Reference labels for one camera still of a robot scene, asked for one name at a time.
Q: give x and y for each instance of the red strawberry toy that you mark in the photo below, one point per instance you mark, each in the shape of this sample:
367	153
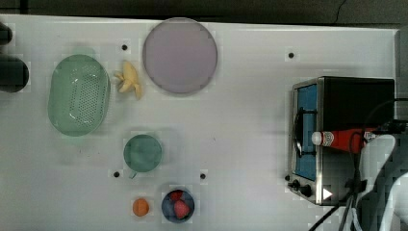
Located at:
176	195
181	209

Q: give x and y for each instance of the green cup with handle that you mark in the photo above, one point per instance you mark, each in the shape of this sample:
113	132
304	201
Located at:
142	154

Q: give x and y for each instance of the round lilac plate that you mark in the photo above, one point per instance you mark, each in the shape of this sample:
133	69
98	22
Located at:
180	55

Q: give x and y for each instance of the small orange fruit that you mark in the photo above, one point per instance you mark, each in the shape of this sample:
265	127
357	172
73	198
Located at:
140	207

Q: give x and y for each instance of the green perforated colander basket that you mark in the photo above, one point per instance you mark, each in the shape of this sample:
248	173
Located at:
79	95

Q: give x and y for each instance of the blue bowl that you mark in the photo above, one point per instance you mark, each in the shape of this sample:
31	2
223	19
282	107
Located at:
168	207

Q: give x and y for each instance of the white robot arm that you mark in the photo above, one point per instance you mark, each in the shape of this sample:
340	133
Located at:
384	201

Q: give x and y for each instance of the black toaster oven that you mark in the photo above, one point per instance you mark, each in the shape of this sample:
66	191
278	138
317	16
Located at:
332	120

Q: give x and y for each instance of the black cylinder post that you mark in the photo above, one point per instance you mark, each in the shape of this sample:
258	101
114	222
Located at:
14	74

